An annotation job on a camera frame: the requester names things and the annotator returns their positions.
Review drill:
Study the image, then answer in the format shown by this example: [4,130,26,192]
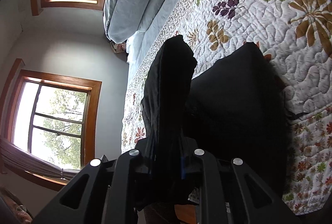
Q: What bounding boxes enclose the black pants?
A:
[141,36,295,198]

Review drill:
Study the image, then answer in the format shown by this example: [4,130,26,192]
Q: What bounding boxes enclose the person head with glasses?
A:
[1,187,33,224]

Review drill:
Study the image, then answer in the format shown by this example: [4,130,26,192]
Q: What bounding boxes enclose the crumpled clothes beside bed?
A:
[110,41,126,53]

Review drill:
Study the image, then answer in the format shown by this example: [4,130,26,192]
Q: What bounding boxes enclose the light blue bed sheet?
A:
[126,0,179,84]

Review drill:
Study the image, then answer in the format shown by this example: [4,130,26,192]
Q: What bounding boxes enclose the floral quilted bedspread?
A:
[121,0,331,215]

